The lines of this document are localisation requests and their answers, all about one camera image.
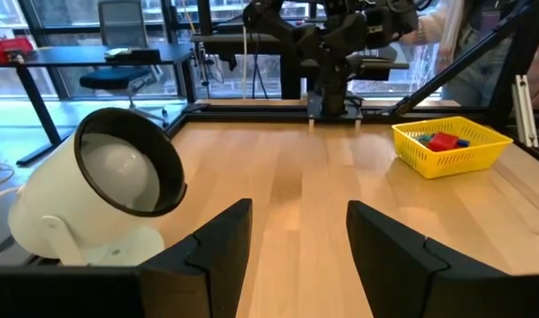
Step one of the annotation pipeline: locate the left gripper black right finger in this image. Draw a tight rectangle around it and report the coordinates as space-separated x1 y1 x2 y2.
345 199 512 318

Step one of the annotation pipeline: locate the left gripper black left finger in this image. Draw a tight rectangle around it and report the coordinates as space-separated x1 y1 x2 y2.
139 197 254 318

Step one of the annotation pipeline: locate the red box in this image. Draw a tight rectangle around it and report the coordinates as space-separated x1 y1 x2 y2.
426 131 459 153

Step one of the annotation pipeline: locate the black office desk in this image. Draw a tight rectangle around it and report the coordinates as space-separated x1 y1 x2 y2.
0 42 198 167

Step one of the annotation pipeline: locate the office chair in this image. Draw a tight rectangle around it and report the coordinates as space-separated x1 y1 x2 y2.
78 0 169 129

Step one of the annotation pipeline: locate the person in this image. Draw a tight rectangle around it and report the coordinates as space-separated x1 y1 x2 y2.
399 0 539 107

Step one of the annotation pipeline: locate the yellow plastic basket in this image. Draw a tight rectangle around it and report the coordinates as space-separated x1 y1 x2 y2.
391 116 515 180

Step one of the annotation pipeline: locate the black side desk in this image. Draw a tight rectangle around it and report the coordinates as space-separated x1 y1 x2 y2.
190 31 306 101

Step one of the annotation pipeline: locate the black flat device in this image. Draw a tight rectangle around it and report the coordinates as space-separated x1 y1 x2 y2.
103 47 163 63

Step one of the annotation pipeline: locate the red case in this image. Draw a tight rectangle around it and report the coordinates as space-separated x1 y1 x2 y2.
0 36 35 64

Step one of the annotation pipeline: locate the large glass window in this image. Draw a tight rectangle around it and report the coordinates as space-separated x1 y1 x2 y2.
0 0 429 101

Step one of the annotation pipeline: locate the white cable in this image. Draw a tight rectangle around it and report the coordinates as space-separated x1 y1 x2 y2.
241 24 249 101

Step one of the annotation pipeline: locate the black metal table frame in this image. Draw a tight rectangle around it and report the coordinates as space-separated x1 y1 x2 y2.
163 0 539 169

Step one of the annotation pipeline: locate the silver aluminium bracket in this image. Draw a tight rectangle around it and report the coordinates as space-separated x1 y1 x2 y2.
511 73 539 149

